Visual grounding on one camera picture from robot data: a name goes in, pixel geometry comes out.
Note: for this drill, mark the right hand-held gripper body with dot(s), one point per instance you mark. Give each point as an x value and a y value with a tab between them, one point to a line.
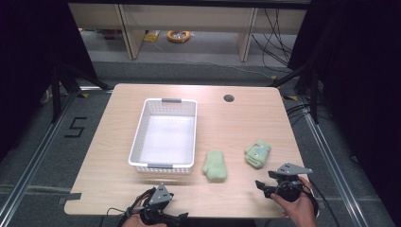
288	183

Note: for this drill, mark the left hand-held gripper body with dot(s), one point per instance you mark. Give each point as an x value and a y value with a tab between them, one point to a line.
159	195

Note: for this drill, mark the green fluffy mitten with patch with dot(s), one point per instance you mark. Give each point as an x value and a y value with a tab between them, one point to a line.
257	154

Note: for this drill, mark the plain green fluffy mitten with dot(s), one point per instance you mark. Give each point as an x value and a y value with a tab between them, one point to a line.
215	165

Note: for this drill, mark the white plastic basket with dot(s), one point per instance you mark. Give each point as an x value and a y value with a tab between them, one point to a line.
167	138

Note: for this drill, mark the person's right hand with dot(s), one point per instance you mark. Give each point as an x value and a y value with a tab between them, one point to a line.
299	211

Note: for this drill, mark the person's left hand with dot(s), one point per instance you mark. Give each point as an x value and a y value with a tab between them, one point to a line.
142	222

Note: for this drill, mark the yellow black floor marker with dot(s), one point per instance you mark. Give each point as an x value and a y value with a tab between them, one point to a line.
84	95
290	97

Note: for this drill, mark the grey tape strip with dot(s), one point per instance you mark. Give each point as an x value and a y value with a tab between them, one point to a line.
73	196

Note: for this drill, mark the black metal stand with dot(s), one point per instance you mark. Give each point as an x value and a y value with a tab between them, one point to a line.
313	94
56	94

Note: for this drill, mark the black curtain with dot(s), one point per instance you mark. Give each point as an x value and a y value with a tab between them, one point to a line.
28	63
362	78

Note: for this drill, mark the yellow packet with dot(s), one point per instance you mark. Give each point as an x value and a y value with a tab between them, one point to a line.
152	37

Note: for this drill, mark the light wooden background desk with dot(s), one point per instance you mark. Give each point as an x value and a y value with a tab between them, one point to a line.
189	19

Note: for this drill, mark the aluminium floor rail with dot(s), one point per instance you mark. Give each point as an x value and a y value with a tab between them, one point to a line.
31	164
334	170

